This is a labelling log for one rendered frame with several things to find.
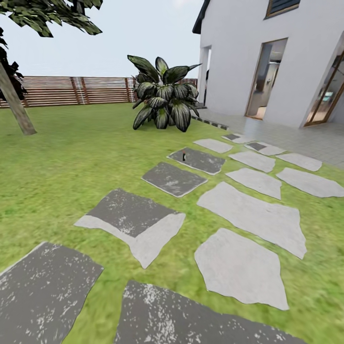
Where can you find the fixed window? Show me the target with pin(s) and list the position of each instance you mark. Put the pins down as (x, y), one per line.
(268, 66)

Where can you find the door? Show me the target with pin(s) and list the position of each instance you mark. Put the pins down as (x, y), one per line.
(330, 91)

